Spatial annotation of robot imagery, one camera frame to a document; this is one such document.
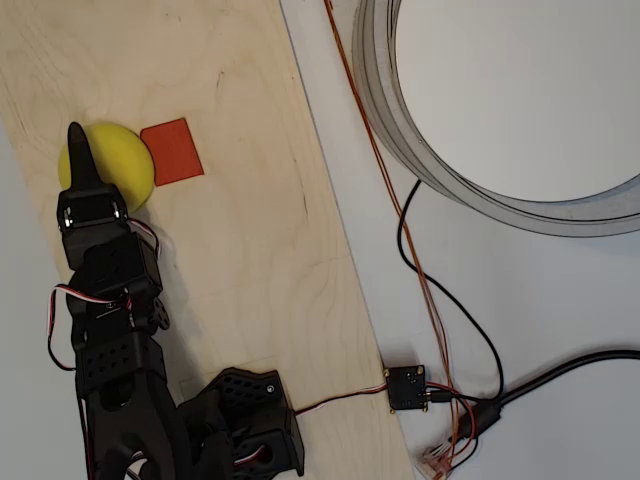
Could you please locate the thin black cable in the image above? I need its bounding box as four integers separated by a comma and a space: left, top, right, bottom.
397, 179, 505, 404

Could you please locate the thin orange wire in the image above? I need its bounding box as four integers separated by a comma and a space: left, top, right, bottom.
327, 0, 464, 471
323, 0, 461, 471

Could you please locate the white plastic wire connector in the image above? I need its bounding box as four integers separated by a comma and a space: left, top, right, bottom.
417, 442, 454, 480

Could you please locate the red white black base cable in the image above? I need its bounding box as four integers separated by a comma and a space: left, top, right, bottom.
292, 382, 391, 416

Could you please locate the large grey round cylinder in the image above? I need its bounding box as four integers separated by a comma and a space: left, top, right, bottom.
352, 0, 640, 239

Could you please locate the thick black cable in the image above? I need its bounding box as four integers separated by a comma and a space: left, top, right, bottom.
449, 349, 640, 444

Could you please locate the red square plate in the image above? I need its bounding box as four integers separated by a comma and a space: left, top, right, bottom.
139, 117, 205, 188

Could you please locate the red white black wrist cable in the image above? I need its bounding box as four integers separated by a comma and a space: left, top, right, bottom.
46, 283, 132, 372

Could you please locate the small black controller board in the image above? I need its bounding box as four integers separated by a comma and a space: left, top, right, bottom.
383, 364, 428, 415

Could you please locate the light plywood board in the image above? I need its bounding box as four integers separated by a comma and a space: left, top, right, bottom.
0, 0, 416, 480

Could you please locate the red white black gripper cable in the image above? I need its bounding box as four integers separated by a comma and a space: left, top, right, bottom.
127, 218, 162, 257

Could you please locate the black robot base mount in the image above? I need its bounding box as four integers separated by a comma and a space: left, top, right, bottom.
177, 367, 306, 479

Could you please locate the yellow round sponge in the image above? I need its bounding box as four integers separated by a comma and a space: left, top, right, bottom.
57, 122, 156, 212

